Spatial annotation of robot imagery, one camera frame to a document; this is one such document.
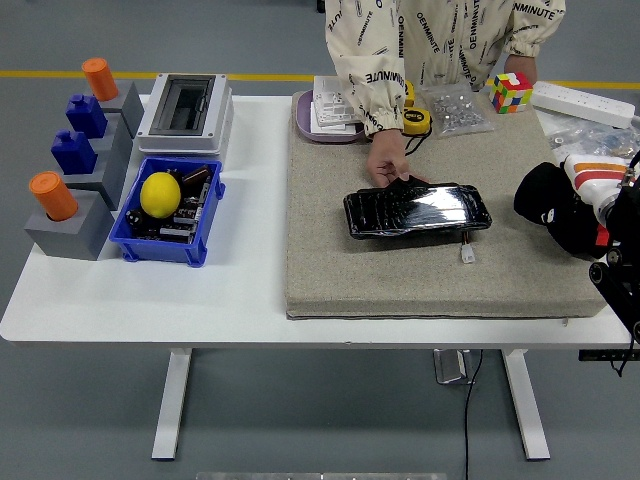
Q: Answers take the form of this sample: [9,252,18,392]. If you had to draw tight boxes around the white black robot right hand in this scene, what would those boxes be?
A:
[539,153,635,225]

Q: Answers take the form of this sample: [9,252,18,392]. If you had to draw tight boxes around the person's right hand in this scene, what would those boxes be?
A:
[366,128,430,189]

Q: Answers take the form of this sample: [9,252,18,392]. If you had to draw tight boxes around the person's left hand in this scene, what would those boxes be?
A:
[503,52,539,86]

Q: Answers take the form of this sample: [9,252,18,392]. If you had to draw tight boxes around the black rag with red tag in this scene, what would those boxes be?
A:
[513,161,616,261]

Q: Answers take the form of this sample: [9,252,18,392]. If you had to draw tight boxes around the black glossy panel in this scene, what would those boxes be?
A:
[342,175,493,241]

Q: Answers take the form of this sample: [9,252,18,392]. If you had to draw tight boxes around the colourful puzzle cube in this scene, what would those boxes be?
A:
[488,71,534,115]

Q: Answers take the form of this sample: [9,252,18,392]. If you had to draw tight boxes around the clear plastic parts bags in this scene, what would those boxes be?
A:
[544,112,640,164]

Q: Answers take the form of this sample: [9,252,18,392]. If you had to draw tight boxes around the white printed paper pack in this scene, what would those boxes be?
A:
[313,75,347,104]
[309,99,364,135]

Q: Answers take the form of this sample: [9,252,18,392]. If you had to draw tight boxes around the white power strip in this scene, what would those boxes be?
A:
[528,81,637,129]

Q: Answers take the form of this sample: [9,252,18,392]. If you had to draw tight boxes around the clear bag of metal screws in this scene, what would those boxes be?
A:
[415,79,496,140]

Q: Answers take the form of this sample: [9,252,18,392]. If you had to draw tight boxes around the person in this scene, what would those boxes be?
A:
[323,0,569,94]

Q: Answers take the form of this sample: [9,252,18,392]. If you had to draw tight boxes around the purple tray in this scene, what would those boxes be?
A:
[294,90,371,146]

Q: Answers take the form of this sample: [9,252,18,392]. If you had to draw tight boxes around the grey-brown mat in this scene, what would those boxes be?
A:
[284,89,612,321]

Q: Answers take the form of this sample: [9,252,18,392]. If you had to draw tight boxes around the brown cylindrical capacitor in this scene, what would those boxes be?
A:
[180,165,212,187]

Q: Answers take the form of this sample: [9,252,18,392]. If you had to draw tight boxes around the dark circuit board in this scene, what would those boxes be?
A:
[158,225,197,245]
[172,196,205,226]

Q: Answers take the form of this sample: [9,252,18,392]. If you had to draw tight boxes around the yellow lemon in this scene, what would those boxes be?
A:
[139,171,181,219]

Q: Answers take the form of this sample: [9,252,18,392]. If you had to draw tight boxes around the white table leg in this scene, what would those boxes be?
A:
[151,347,194,462]
[501,348,552,461]

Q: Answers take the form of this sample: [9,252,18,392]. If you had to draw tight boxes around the blue plastic bin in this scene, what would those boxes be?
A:
[108,156,226,269]

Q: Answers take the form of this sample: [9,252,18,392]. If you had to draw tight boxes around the grey square holder block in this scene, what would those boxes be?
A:
[23,191,117,262]
[59,134,135,211]
[89,81,145,140]
[88,112,134,166]

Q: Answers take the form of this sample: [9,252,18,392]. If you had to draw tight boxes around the orange cylinder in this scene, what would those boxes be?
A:
[81,57,120,103]
[28,171,79,223]

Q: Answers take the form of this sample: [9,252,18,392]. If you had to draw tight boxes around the blue stepped block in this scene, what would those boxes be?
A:
[50,129,98,176]
[64,93,108,140]

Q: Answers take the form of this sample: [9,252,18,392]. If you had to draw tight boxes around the white electrical enclosure box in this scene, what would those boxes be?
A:
[135,73,235,157]

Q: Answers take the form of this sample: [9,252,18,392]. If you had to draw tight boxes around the black hanging cable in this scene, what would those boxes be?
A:
[612,344,639,377]

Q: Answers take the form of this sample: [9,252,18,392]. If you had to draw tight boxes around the metal bracket under table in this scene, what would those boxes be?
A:
[432,348,476,385]

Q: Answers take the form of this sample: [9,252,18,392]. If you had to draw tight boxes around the black floor cable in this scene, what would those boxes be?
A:
[463,348,485,480]

